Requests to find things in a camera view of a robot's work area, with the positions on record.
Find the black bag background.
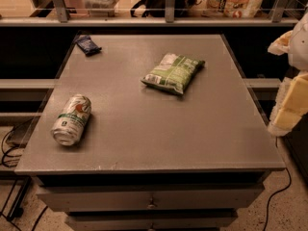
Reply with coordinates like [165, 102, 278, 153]
[130, 0, 200, 17]

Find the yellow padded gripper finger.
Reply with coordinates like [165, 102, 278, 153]
[268, 72, 308, 137]
[268, 31, 293, 56]

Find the drawer with knob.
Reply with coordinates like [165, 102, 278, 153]
[65, 211, 238, 231]
[37, 184, 264, 212]

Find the metal shelf rail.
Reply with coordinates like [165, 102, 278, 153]
[0, 0, 307, 27]

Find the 7up soda can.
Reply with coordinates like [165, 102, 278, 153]
[51, 94, 91, 146]

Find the lower drawer with knob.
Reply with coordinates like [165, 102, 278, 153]
[65, 211, 238, 231]

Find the black cables left floor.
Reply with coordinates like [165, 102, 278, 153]
[0, 118, 49, 231]

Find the blue rxbar blueberry bar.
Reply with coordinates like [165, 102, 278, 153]
[75, 35, 102, 57]

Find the black cable right floor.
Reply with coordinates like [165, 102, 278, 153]
[262, 167, 293, 231]

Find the green chip bag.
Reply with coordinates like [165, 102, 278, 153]
[141, 53, 205, 95]

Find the upper drawer with knob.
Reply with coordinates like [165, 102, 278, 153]
[37, 184, 264, 212]

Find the clear plastic container background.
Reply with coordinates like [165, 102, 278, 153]
[83, 0, 119, 17]

